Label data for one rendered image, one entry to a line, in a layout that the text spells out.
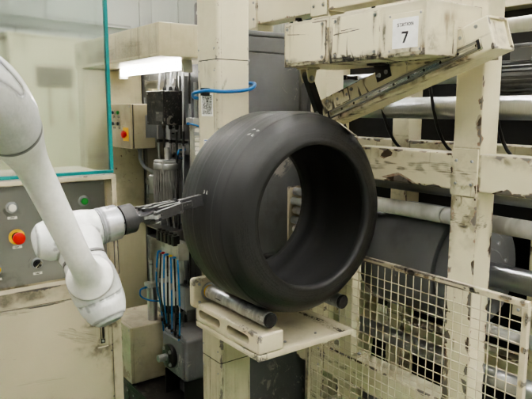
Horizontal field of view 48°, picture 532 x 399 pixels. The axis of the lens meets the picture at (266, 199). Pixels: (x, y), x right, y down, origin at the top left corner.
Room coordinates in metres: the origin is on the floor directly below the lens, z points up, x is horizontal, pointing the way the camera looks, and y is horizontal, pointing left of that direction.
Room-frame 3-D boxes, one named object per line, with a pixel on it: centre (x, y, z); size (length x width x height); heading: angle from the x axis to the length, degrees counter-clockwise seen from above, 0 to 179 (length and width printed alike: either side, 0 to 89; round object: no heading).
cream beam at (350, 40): (1.91, -0.34, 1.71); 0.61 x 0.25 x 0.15; 36
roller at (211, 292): (1.75, 0.09, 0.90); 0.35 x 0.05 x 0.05; 36
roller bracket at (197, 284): (1.98, 0.08, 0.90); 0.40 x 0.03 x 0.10; 126
